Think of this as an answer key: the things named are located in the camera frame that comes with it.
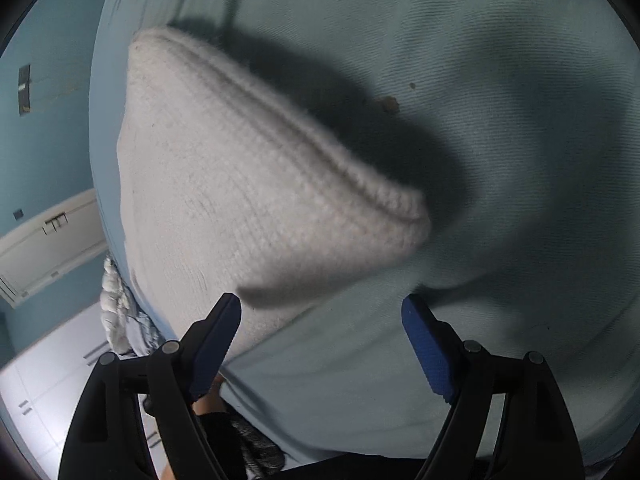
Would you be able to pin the black wall power strip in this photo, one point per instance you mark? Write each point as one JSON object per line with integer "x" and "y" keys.
{"x": 23, "y": 90}

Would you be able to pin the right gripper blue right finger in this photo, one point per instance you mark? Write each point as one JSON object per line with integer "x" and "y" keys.
{"x": 436, "y": 345}

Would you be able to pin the white and blue knit sweater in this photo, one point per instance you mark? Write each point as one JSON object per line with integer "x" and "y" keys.
{"x": 226, "y": 186}

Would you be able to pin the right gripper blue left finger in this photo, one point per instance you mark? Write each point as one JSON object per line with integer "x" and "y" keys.
{"x": 206, "y": 344}

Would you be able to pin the white braided pillow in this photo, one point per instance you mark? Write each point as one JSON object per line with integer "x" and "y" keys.
{"x": 114, "y": 309}

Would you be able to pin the teal bed sheet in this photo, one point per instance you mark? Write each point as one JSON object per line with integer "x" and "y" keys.
{"x": 518, "y": 120}

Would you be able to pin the grey patterned blanket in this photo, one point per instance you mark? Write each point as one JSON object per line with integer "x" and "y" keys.
{"x": 142, "y": 334}

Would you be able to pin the white door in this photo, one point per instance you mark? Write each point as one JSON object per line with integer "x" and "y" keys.
{"x": 48, "y": 246}

